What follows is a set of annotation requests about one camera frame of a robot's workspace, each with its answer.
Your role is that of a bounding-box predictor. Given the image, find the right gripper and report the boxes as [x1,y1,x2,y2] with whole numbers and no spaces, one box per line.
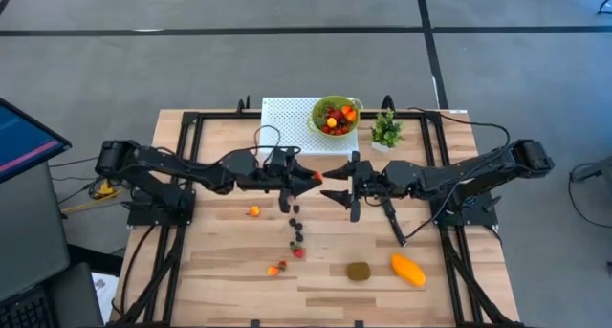
[318,150,386,223]

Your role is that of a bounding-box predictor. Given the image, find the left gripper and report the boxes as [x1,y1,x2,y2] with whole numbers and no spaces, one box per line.
[260,147,322,214]

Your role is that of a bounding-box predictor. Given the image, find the green plastic colander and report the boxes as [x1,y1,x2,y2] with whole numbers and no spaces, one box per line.
[307,95,364,138]

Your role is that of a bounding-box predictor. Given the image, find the brown toy kiwi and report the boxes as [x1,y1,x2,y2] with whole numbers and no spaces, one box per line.
[345,261,372,282]

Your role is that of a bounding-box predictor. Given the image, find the orange toy mango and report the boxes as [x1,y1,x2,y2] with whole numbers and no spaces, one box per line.
[390,252,427,289]

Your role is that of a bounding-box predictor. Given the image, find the white perforated shelf riser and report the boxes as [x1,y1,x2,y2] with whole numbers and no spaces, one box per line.
[258,96,361,157]

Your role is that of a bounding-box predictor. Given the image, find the black kitchen knife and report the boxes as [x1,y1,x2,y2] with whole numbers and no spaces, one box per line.
[381,198,408,249]

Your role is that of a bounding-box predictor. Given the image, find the small potted green plant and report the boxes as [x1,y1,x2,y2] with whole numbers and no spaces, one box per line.
[370,108,405,153]

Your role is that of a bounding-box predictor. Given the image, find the yellow tool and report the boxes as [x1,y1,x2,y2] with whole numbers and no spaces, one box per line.
[60,181,120,215]

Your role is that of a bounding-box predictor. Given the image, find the white paper sheet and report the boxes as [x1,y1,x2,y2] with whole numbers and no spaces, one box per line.
[90,272,120,320]

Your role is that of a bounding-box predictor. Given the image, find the computer monitor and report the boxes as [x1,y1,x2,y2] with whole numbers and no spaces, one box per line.
[0,97,73,185]

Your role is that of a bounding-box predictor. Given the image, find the black keyboard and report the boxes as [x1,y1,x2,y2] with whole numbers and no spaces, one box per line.
[0,284,55,328]

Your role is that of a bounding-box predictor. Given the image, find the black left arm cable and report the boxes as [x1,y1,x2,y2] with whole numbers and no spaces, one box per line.
[152,124,303,176]

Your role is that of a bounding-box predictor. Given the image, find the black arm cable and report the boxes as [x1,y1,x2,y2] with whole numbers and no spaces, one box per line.
[362,106,512,241]
[152,124,303,176]

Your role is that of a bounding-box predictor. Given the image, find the black aluminium table frame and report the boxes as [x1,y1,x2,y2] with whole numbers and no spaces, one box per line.
[102,94,527,328]

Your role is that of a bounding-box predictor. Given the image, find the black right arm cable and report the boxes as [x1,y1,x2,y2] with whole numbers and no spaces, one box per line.
[362,106,512,241]

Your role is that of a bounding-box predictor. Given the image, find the black floor cable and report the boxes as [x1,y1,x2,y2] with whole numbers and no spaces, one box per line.
[567,160,612,230]

